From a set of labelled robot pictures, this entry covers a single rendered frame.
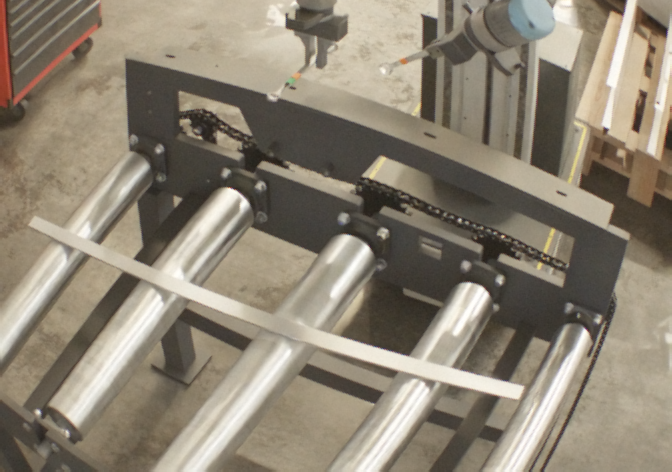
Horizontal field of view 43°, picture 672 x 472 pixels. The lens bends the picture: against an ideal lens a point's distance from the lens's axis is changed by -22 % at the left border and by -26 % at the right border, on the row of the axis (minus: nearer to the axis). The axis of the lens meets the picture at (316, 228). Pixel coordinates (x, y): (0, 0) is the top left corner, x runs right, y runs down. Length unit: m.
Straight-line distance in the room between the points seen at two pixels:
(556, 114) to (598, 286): 1.16
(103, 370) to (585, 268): 1.07
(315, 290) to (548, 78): 1.29
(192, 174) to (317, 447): 0.93
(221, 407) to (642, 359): 1.84
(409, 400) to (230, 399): 0.35
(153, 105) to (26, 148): 1.74
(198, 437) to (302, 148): 0.73
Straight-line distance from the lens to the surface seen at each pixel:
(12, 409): 2.01
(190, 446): 1.93
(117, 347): 2.10
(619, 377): 3.30
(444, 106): 3.19
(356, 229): 2.32
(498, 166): 2.11
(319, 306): 2.16
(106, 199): 2.43
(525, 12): 1.58
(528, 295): 2.27
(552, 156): 3.34
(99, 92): 4.35
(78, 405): 2.02
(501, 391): 2.02
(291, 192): 2.40
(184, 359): 3.15
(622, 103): 4.04
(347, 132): 2.19
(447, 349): 2.09
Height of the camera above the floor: 2.53
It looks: 45 degrees down
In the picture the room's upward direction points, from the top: 1 degrees clockwise
